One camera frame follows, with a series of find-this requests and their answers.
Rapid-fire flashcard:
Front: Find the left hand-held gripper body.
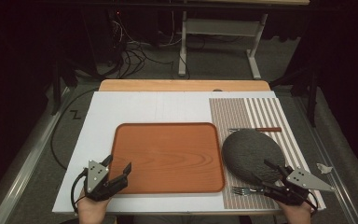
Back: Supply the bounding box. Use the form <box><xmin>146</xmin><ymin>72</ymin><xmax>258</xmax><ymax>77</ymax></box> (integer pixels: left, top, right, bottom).
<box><xmin>83</xmin><ymin>159</ymin><xmax>117</xmax><ymax>202</ymax></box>

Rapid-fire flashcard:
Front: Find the black stand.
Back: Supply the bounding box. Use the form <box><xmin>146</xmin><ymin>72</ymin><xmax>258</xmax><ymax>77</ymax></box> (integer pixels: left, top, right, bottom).
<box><xmin>50</xmin><ymin>59</ymin><xmax>79</xmax><ymax>117</ymax></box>
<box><xmin>269</xmin><ymin>66</ymin><xmax>320</xmax><ymax>128</ymax></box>

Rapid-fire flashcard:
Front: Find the person's right hand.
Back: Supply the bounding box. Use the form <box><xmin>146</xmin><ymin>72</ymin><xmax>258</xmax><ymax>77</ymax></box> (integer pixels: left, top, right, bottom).
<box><xmin>276</xmin><ymin>200</ymin><xmax>313</xmax><ymax>224</ymax></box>

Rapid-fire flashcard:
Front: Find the crumpled white paper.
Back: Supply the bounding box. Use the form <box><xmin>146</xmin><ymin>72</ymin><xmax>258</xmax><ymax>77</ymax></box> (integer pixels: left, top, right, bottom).
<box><xmin>316</xmin><ymin>162</ymin><xmax>334</xmax><ymax>175</ymax></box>

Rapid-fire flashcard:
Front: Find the person's left hand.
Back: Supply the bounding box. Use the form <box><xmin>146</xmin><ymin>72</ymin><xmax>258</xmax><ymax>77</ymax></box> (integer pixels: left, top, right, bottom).
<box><xmin>76</xmin><ymin>189</ymin><xmax>112</xmax><ymax>224</ymax></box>

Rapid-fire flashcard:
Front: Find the right hand-held gripper cable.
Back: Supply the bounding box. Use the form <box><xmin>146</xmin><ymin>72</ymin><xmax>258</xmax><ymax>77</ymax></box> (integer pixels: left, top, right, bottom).
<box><xmin>304</xmin><ymin>190</ymin><xmax>320</xmax><ymax>217</ymax></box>

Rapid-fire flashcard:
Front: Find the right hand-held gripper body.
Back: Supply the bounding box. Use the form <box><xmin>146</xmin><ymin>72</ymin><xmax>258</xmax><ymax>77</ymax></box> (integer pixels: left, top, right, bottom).
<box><xmin>264</xmin><ymin>167</ymin><xmax>336</xmax><ymax>206</ymax></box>

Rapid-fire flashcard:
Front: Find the hand-held gripper cable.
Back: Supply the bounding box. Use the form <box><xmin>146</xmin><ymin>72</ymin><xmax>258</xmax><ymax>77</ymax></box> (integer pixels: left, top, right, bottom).
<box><xmin>70</xmin><ymin>169</ymin><xmax>90</xmax><ymax>216</ymax></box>
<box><xmin>304</xmin><ymin>190</ymin><xmax>320</xmax><ymax>217</ymax></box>

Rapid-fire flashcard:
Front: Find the dark grey textured plate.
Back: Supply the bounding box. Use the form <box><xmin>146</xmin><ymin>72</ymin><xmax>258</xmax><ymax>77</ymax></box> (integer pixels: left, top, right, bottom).
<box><xmin>221</xmin><ymin>129</ymin><xmax>286</xmax><ymax>187</ymax></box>

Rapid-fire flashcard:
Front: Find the wooden-handled knife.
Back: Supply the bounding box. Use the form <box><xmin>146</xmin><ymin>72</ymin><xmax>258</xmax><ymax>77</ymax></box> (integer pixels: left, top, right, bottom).
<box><xmin>228</xmin><ymin>126</ymin><xmax>282</xmax><ymax>133</ymax></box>

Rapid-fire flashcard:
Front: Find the metal floor rail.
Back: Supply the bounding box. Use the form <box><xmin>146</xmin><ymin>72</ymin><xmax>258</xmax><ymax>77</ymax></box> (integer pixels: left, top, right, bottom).
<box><xmin>294</xmin><ymin>96</ymin><xmax>358</xmax><ymax>224</ymax></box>
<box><xmin>0</xmin><ymin>87</ymin><xmax>73</xmax><ymax>224</ymax></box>

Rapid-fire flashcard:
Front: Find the striped placemat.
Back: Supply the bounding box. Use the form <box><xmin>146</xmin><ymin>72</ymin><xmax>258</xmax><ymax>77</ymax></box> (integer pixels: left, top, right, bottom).
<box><xmin>209</xmin><ymin>97</ymin><xmax>326</xmax><ymax>210</ymax></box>

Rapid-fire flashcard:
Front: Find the orange wood-grain tray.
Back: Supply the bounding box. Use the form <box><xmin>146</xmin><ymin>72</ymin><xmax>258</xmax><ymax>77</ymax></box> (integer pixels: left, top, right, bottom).
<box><xmin>107</xmin><ymin>121</ymin><xmax>227</xmax><ymax>194</ymax></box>

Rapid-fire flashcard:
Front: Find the wooden-handled fork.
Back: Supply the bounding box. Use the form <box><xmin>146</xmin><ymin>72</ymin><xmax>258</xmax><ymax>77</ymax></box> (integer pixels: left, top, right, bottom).
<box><xmin>231</xmin><ymin>186</ymin><xmax>266</xmax><ymax>197</ymax></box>

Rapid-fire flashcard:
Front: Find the left hand-held gripper cable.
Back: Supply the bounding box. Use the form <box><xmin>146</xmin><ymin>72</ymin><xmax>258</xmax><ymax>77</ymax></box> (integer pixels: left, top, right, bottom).
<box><xmin>70</xmin><ymin>169</ymin><xmax>90</xmax><ymax>216</ymax></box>

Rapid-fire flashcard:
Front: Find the tangle of floor cables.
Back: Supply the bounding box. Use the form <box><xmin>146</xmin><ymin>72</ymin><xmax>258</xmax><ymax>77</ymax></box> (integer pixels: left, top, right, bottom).
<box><xmin>106</xmin><ymin>10</ymin><xmax>189</xmax><ymax>80</ymax></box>

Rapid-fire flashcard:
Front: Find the black floor cable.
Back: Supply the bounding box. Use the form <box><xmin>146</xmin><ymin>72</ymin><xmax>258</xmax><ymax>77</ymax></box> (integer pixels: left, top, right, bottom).
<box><xmin>49</xmin><ymin>88</ymin><xmax>99</xmax><ymax>171</ymax></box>

